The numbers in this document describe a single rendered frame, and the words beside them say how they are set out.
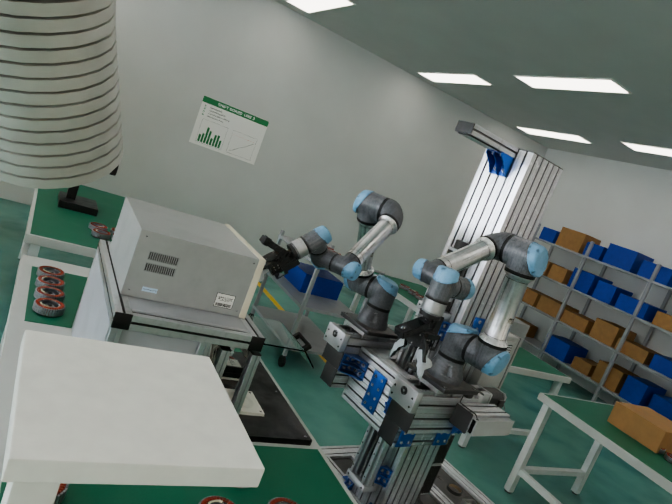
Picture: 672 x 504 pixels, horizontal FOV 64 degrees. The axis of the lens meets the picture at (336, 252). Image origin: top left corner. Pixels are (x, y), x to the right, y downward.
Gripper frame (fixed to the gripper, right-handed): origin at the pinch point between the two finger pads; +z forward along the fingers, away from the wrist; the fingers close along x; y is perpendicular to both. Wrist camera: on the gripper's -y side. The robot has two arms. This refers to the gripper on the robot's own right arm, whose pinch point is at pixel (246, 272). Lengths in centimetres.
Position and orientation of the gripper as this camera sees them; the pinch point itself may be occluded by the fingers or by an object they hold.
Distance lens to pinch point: 203.6
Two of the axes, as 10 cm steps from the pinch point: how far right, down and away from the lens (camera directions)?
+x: -4.3, -3.1, 8.5
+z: -8.4, 4.8, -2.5
